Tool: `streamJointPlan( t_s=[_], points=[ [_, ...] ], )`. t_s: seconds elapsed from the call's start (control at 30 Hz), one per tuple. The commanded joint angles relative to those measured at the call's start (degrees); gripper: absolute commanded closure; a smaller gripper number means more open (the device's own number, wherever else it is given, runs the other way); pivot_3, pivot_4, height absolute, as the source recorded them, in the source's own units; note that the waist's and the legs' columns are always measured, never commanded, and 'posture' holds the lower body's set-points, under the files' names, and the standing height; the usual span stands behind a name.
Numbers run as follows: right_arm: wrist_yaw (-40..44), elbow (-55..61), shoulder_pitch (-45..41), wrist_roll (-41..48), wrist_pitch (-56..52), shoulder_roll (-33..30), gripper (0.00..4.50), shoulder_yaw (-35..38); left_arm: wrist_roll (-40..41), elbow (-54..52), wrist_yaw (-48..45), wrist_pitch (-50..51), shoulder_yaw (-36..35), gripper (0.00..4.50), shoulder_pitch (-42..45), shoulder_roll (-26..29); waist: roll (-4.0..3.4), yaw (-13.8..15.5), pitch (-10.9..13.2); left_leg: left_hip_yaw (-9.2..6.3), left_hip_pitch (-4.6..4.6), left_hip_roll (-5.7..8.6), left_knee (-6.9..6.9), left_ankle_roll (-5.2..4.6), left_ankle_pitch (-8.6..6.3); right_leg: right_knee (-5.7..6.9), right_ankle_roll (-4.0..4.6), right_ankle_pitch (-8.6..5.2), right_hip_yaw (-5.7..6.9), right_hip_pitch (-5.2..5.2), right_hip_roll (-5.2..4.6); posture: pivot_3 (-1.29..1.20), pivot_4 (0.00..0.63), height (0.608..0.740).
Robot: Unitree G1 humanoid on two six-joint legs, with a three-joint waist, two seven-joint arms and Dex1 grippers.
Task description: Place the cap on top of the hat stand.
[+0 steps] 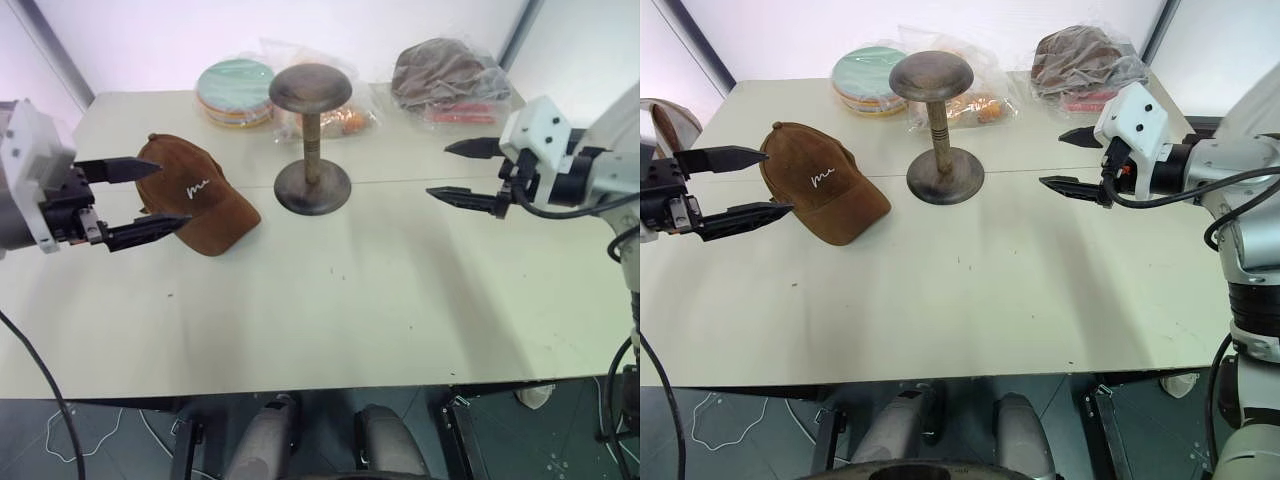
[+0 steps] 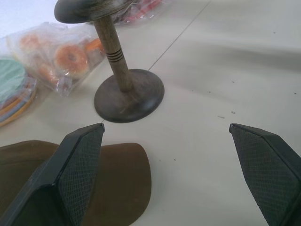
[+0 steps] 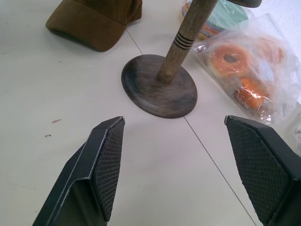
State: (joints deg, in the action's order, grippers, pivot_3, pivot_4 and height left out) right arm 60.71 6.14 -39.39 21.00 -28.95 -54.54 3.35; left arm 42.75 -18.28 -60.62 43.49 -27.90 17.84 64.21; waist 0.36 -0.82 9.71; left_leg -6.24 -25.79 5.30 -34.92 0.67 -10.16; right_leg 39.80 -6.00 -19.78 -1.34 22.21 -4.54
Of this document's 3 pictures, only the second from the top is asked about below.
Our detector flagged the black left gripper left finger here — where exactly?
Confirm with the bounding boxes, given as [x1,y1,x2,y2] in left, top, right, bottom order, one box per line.
[0,122,105,226]

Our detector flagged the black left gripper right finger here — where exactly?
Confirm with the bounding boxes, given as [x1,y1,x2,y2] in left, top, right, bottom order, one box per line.
[229,123,301,226]

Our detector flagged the dark wooden hat stand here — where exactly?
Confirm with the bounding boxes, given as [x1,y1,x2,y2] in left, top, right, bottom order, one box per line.
[54,0,165,123]

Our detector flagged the brown baseball cap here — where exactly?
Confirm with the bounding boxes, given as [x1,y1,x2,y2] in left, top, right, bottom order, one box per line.
[0,140,152,226]

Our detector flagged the stack of colourful round plates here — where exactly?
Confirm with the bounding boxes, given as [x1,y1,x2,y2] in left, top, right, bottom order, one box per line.
[0,55,37,128]

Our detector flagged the clear bag of toy donuts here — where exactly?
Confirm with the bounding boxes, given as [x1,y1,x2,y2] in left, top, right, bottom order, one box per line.
[5,21,106,97]

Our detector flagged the clear bag of red items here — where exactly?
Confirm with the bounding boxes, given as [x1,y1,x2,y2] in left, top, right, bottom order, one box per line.
[114,0,171,24]

